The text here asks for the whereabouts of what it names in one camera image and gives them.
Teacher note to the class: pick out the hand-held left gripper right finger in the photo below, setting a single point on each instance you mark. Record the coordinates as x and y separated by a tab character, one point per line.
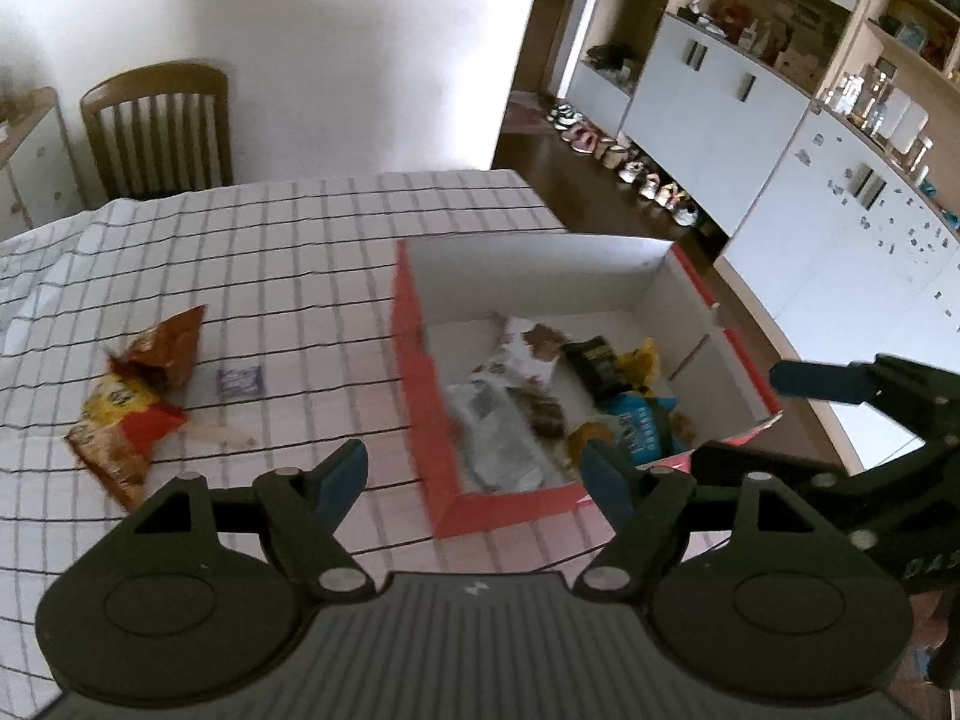
604	476

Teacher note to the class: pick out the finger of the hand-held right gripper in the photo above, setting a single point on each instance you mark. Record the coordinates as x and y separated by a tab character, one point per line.
817	381
720	461

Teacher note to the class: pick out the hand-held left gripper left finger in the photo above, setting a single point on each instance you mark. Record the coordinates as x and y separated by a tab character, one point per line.
341	476

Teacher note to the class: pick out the orange snack packet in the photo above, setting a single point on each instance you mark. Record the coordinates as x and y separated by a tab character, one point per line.
592	436

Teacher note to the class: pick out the blue snack packet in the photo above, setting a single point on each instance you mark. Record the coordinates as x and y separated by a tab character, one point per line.
637	420

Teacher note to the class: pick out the brown snack piece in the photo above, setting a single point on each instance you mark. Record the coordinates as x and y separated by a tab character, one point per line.
544	412

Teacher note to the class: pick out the black snack packet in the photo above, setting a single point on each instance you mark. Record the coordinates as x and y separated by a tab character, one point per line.
596	364

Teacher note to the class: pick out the clear plastic packet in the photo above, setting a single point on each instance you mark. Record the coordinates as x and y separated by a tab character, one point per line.
495	439

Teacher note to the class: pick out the red cardboard box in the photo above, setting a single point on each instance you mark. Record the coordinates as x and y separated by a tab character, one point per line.
420	390

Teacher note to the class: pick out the yellow snack packet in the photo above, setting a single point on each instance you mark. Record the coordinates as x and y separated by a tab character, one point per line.
643	361

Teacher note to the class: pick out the small purple packet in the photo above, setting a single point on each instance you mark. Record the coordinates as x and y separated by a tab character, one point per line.
240	380

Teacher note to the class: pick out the white and brown snack bag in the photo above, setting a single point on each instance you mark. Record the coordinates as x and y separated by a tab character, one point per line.
502	356

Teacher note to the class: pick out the brown chip bag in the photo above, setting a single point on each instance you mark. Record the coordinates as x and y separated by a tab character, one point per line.
169	345

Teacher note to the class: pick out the yellow red snack bag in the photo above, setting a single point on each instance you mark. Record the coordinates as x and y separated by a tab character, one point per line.
120	435

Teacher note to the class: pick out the white checked tablecloth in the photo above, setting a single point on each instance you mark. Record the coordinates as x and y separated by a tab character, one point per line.
300	270

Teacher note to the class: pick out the row of glass jars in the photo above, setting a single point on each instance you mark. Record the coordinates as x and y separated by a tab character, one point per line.
877	116

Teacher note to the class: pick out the row of shoes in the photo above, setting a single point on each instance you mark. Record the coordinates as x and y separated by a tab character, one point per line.
637	169

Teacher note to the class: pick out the reddish floor rug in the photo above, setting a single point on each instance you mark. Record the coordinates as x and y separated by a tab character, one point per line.
529	114

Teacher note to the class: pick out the dark bag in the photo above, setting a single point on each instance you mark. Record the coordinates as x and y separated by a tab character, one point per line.
611	58

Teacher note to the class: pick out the brown wooden chair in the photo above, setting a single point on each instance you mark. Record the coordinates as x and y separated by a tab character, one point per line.
157	135

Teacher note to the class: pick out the white wooden sideboard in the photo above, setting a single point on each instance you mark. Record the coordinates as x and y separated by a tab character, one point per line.
37	165

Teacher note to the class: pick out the brown wooden door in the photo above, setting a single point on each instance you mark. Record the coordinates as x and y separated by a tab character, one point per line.
551	22

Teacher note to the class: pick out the white wall cabinet unit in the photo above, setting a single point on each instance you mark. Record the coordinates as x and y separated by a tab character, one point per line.
810	187

